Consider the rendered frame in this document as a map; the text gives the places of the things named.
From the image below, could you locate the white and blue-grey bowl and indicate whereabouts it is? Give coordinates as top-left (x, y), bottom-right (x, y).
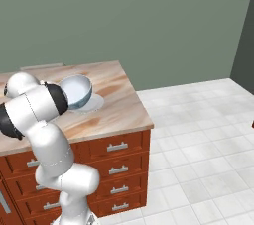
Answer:
top-left (59, 74), bottom-right (94, 111)

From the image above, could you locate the red-brown wooden cabinet door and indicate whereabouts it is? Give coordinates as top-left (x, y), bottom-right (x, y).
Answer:
top-left (0, 174), bottom-right (26, 225)

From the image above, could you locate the grey plate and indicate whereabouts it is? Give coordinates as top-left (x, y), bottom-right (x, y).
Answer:
top-left (69, 93), bottom-right (105, 115)

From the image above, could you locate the red-brown wooden drawer front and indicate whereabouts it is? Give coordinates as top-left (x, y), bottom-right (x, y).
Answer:
top-left (96, 175), bottom-right (144, 202)
top-left (15, 195), bottom-right (64, 219)
top-left (23, 211), bottom-right (64, 225)
top-left (3, 151), bottom-right (44, 179)
top-left (88, 195), bottom-right (143, 219)
top-left (5, 172), bottom-right (51, 201)
top-left (94, 156), bottom-right (145, 182)
top-left (87, 131), bottom-right (145, 162)

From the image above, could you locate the silver cabinet door handle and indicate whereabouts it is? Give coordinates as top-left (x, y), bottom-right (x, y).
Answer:
top-left (0, 190), bottom-right (12, 215)

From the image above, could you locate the silver drawer handle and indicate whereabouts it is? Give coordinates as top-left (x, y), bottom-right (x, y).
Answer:
top-left (26, 158), bottom-right (41, 169)
top-left (35, 183), bottom-right (48, 192)
top-left (42, 201), bottom-right (62, 211)
top-left (111, 202), bottom-right (130, 212)
top-left (108, 165), bottom-right (130, 175)
top-left (106, 142), bottom-right (129, 153)
top-left (109, 184), bottom-right (130, 195)

